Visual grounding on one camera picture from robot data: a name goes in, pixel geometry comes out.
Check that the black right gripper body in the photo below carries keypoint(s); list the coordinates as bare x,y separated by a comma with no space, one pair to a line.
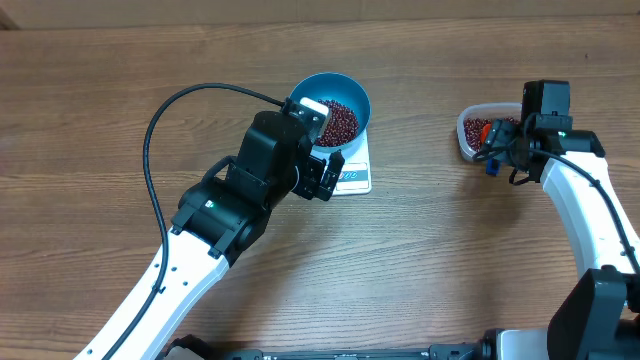
503,137

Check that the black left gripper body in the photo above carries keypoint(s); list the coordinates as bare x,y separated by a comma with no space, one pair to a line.
304,179

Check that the red scoop blue handle tip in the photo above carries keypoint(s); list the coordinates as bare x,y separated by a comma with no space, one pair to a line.
492,166

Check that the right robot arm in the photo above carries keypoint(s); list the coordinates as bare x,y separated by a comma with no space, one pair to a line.
570,165

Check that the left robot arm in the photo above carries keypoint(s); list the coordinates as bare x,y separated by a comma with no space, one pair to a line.
218,219

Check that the white digital kitchen scale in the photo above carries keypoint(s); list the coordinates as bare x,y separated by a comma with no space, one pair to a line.
356,176

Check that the red beans in bowl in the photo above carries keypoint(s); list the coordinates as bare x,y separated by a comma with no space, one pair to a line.
342,127

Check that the blue bowl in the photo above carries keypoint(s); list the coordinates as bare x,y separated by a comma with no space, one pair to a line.
344,90

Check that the clear plastic container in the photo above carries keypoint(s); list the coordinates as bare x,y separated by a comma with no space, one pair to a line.
483,111

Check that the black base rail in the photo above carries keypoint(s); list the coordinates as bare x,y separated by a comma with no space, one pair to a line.
434,352

